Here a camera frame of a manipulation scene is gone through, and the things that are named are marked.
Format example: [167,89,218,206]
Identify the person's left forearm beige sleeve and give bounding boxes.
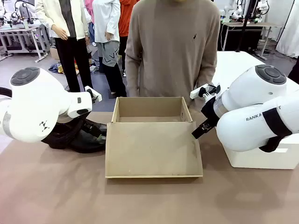
[193,56,218,94]

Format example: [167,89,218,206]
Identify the person in orange hoodie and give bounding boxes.
[118,0,141,77]

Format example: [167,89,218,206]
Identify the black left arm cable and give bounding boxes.
[0,86,13,100]

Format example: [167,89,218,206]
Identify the white plastic storage bin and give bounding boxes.
[223,134,299,170]

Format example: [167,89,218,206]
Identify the person's right forearm beige sleeve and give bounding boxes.
[124,50,143,98]

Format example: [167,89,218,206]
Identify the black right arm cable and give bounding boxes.
[258,135,291,153]

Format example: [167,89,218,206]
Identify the pile of clothes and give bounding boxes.
[48,62,66,75]

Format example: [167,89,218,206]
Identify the person in beige sweater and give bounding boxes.
[124,0,221,112]

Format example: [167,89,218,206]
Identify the black stand pole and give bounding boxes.
[235,0,252,53]

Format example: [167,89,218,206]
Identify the small cardboard box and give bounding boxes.
[49,47,60,60]

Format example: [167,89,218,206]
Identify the mannequin white shirt grey shorts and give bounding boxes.
[92,0,128,98]

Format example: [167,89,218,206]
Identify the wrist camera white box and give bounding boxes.
[84,85,103,104]
[189,83,221,101]

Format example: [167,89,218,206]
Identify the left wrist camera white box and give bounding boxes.
[84,85,103,104]

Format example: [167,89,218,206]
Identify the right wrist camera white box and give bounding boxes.
[189,83,221,101]

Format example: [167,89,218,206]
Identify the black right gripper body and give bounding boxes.
[200,94,222,126]

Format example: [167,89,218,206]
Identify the brown cardboard shoe box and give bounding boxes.
[105,96,204,179]

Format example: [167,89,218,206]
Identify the mannequin white jacket black trousers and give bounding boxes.
[35,0,94,93]

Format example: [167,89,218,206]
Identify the white frame lab desk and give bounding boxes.
[0,22,51,63]

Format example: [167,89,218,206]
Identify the pink garment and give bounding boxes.
[84,0,94,24]

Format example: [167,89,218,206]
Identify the white curtain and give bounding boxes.
[275,0,299,59]

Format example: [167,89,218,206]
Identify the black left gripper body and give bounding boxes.
[69,114,94,132]

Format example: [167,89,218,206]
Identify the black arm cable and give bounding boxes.
[0,86,13,100]
[258,135,291,153]

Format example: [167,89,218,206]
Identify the brown top lab table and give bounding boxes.
[220,21,284,52]

